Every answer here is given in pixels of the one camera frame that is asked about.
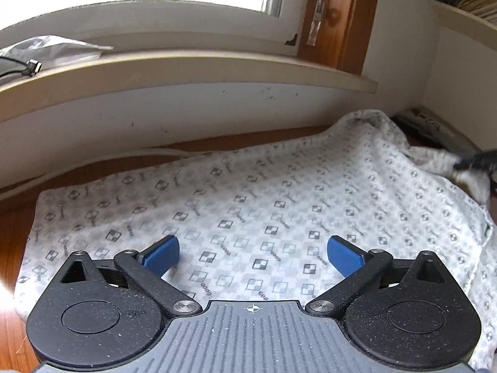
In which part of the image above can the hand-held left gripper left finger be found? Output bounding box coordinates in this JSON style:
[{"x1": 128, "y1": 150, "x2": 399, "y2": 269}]
[{"x1": 58, "y1": 236, "x2": 203, "y2": 316}]

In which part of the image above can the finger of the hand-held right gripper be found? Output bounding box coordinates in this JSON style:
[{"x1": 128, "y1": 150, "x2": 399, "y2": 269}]
[{"x1": 452, "y1": 150, "x2": 497, "y2": 172}]

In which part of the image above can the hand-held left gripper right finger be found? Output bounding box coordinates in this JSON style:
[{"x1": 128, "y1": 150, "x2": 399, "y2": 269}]
[{"x1": 305, "y1": 236, "x2": 446, "y2": 316}]

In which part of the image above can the white patterned hoodie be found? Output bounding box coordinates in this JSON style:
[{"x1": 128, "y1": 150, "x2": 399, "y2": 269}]
[{"x1": 16, "y1": 109, "x2": 497, "y2": 373}]

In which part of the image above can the grey printed t-shirt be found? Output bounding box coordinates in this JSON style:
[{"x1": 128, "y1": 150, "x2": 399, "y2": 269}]
[{"x1": 392, "y1": 107, "x2": 487, "y2": 153}]

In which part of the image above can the beige window sill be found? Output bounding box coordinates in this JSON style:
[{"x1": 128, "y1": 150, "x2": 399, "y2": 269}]
[{"x1": 0, "y1": 48, "x2": 378, "y2": 126}]

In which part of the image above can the clear plastic bag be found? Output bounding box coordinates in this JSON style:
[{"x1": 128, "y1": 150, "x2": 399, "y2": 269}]
[{"x1": 0, "y1": 35, "x2": 114, "y2": 71}]

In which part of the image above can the wooden window frame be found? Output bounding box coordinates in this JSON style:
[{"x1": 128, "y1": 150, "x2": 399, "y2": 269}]
[{"x1": 297, "y1": 0, "x2": 384, "y2": 77}]

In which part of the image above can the window handle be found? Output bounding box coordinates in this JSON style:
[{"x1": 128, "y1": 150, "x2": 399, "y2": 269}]
[{"x1": 307, "y1": 0, "x2": 331, "y2": 46}]

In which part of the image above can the black cable with plug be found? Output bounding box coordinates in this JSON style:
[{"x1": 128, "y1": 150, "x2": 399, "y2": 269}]
[{"x1": 0, "y1": 56, "x2": 43, "y2": 79}]

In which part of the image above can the white window frame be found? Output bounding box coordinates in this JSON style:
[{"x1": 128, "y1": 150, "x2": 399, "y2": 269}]
[{"x1": 0, "y1": 0, "x2": 300, "y2": 58}]

